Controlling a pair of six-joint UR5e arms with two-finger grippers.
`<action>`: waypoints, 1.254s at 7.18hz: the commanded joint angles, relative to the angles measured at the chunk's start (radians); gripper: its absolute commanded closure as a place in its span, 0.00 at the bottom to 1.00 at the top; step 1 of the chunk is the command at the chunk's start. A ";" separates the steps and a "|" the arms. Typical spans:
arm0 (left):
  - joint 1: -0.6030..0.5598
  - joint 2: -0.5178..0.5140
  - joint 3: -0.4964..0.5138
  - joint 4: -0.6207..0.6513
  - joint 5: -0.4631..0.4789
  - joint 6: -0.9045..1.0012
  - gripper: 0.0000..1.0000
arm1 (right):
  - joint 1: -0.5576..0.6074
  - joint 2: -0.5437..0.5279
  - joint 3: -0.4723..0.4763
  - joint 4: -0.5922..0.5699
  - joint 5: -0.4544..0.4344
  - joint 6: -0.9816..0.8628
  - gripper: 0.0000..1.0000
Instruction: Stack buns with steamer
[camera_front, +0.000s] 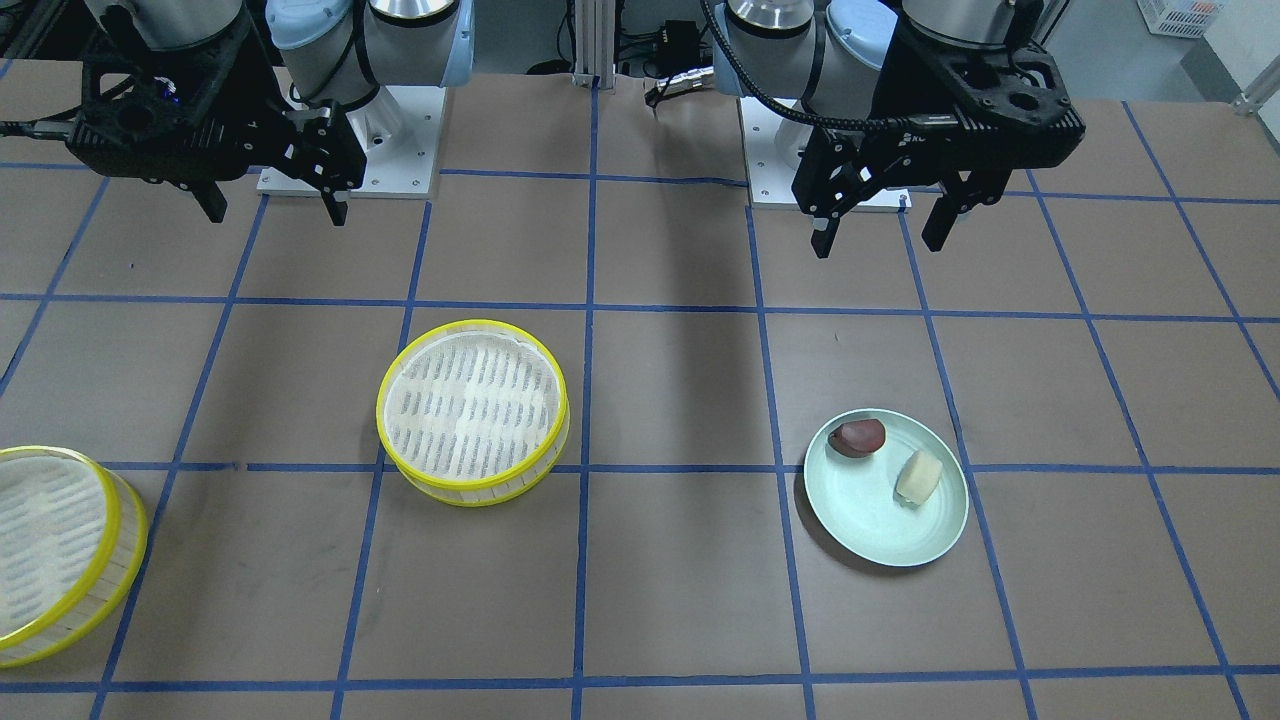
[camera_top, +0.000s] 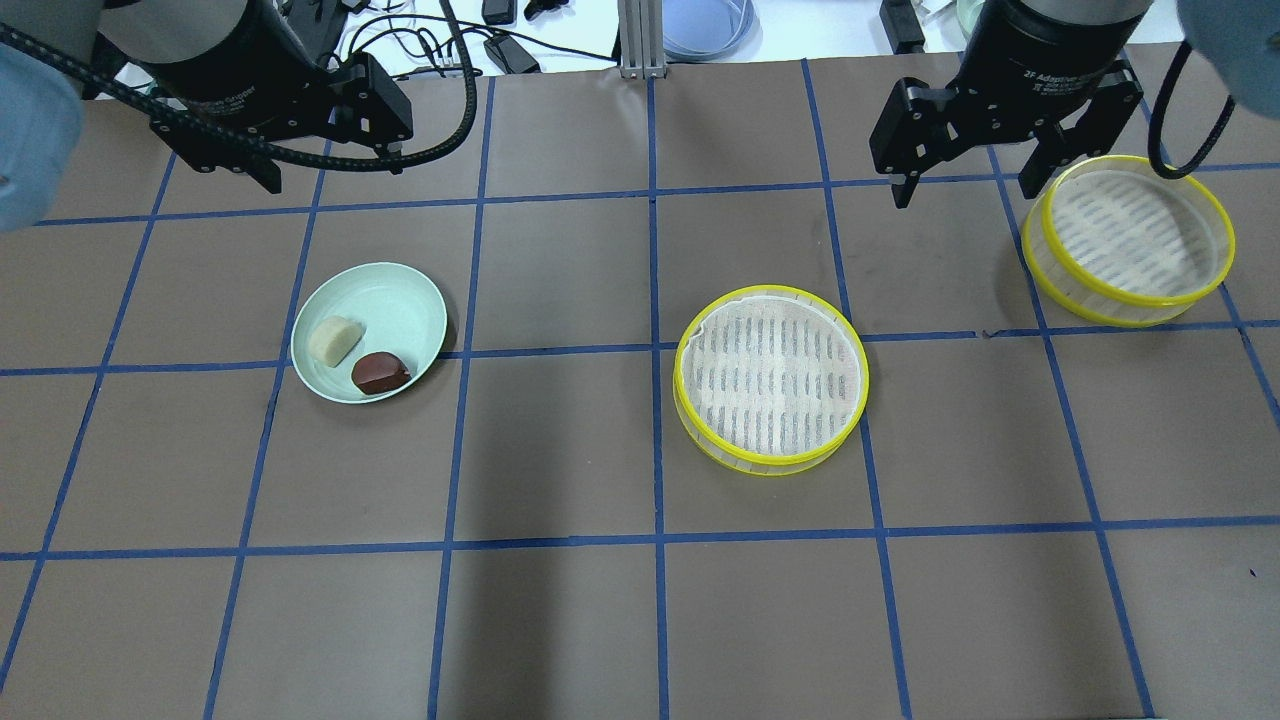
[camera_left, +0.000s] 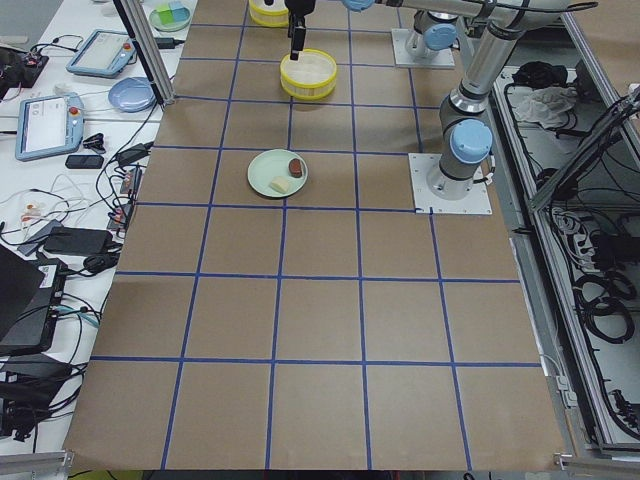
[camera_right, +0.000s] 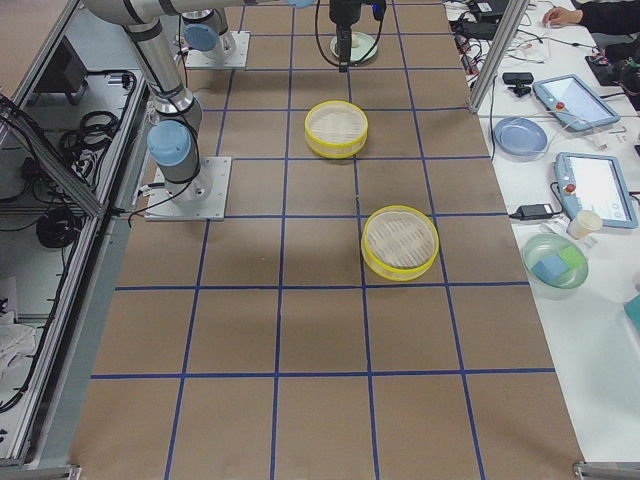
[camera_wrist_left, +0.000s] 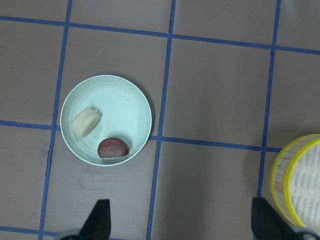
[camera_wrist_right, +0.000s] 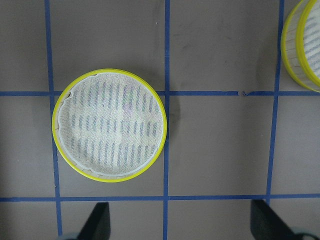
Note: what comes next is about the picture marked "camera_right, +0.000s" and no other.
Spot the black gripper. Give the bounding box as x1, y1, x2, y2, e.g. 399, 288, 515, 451
329, 0, 362, 73

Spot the person dark sleeve forearm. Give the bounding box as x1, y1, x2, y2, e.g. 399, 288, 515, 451
579, 1, 639, 35

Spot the person hand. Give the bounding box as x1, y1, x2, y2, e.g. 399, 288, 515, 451
542, 6, 584, 27

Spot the pale green plate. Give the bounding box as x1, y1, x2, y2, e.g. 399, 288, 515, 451
330, 30, 378, 68

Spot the black webcam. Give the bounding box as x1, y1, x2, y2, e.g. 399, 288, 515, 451
502, 72, 534, 98

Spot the blue plate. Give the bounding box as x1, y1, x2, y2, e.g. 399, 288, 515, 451
493, 117, 548, 159

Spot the upper teach pendant tablet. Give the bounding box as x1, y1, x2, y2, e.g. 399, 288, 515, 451
532, 74, 620, 131

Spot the teach pendant tablet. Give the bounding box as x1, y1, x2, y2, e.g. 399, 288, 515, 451
532, 74, 620, 131
554, 152, 639, 229

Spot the black power adapter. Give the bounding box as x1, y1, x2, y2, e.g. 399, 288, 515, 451
509, 203, 562, 221

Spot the lower teach pendant tablet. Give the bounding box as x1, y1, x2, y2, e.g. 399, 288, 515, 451
554, 152, 639, 229

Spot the paper cup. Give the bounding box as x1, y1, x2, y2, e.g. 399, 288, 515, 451
566, 210, 603, 240

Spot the blue sponge block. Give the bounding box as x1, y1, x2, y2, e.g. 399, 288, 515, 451
531, 253, 569, 284

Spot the green glass bowl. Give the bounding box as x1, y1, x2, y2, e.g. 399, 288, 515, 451
521, 233, 589, 300

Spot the green sponge block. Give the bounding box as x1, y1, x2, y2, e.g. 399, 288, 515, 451
557, 245, 586, 270

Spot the white crumpled cloth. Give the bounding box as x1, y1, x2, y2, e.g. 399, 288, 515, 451
0, 277, 39, 381

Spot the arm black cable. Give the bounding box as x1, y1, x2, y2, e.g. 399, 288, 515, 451
313, 0, 343, 69

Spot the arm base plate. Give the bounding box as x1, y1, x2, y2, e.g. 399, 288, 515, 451
186, 31, 251, 70
144, 157, 232, 221

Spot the aluminium frame post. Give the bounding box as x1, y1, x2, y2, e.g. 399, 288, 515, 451
468, 0, 528, 114

